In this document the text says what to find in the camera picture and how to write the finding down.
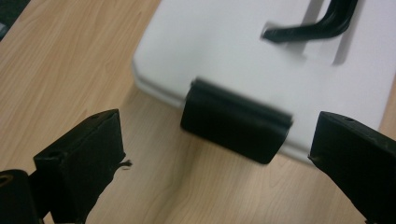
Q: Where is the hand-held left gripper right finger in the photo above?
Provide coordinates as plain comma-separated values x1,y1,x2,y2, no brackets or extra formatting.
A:
307,110,396,224

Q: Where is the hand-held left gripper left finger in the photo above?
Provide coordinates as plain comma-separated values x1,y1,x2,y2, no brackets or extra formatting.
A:
33,108,134,224

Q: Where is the white lid with black clasps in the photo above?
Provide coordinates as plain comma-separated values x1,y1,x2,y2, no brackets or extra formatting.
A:
131,0,396,166

